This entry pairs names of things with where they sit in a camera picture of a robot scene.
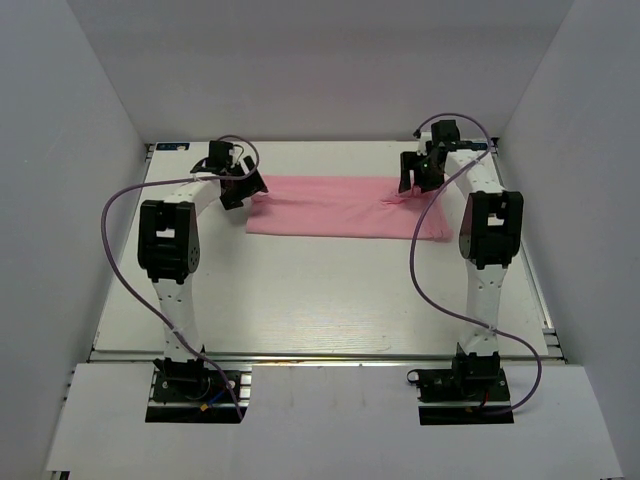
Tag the left blue table label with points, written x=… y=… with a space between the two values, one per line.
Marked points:
x=172 y=146

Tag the pink t shirt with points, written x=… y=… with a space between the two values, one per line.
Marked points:
x=336 y=206

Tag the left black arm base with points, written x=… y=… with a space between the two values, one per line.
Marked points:
x=192 y=392

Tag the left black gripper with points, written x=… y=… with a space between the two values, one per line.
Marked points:
x=242 y=185

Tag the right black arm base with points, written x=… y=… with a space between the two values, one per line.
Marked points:
x=472 y=391

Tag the aluminium table front rail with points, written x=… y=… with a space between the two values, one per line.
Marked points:
x=104 y=356

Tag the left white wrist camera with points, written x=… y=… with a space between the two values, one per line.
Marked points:
x=236 y=153

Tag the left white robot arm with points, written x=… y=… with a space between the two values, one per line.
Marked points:
x=168 y=241

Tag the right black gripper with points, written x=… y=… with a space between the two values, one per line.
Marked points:
x=420 y=175

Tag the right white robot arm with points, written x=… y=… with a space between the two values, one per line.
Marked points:
x=490 y=231

